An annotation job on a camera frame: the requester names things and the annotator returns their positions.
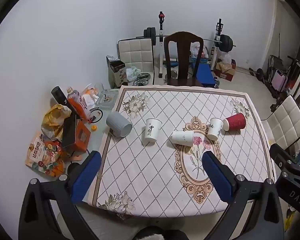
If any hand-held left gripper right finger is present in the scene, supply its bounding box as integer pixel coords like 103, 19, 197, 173
202, 150, 285, 240

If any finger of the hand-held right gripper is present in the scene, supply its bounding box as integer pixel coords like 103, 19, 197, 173
269, 143, 300, 174

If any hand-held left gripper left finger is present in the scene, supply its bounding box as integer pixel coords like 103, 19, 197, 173
18, 151, 102, 240

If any plain white paper cup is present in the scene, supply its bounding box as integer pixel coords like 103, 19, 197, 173
170, 130, 195, 147

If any white cup with green print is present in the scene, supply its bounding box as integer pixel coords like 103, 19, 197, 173
207, 117, 224, 141

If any red ribbed paper cup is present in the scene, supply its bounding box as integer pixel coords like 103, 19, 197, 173
223, 112, 247, 132

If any white cup with black print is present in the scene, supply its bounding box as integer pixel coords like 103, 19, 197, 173
142, 118, 163, 144

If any white padded chair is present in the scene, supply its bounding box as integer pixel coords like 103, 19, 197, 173
260, 95, 300, 155
117, 38, 155, 85

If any orange box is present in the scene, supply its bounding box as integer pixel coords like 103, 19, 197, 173
70, 120, 92, 153

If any long black box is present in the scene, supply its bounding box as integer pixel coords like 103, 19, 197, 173
61, 114, 78, 148

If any orange snack packet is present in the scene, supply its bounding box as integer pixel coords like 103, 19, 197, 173
25, 134, 67, 178

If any floral diamond-pattern tablecloth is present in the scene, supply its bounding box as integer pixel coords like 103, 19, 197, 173
91, 85, 277, 219

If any grey mug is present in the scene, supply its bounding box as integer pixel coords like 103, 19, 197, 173
106, 111, 133, 138

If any yellow plastic bag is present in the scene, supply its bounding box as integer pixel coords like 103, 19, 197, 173
41, 104, 72, 139

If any orange drink bottle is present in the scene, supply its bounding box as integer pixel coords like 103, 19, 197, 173
66, 87, 92, 123

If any pink suitcase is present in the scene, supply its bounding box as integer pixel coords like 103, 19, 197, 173
271, 70, 289, 93

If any white orange plastic bag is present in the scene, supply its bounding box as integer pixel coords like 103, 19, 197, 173
79, 82, 100, 108

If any glass ashtray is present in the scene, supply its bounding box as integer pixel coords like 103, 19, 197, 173
96, 89, 119, 108

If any black bottle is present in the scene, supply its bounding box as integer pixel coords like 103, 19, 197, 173
51, 86, 73, 110

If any black dumbbell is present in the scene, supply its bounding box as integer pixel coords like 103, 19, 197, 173
249, 67, 265, 82

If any cardboard box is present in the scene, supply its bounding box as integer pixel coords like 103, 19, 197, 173
213, 60, 237, 82

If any blue weight bench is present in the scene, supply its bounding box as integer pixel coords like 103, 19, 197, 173
190, 62, 215, 87

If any brown tea box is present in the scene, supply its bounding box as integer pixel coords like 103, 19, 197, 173
106, 55, 128, 89

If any metal bowl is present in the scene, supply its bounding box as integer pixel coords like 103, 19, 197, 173
134, 72, 151, 85

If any crumpled white plastic bag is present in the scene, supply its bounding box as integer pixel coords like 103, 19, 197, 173
126, 66, 140, 80

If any white red plastic bag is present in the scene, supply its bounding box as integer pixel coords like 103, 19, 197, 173
190, 42, 210, 59

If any black barbell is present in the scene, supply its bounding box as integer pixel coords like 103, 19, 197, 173
143, 27, 237, 52

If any white weight rack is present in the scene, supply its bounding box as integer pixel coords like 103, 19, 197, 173
156, 11, 224, 78

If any black cable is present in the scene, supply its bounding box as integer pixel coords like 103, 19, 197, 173
89, 107, 103, 124

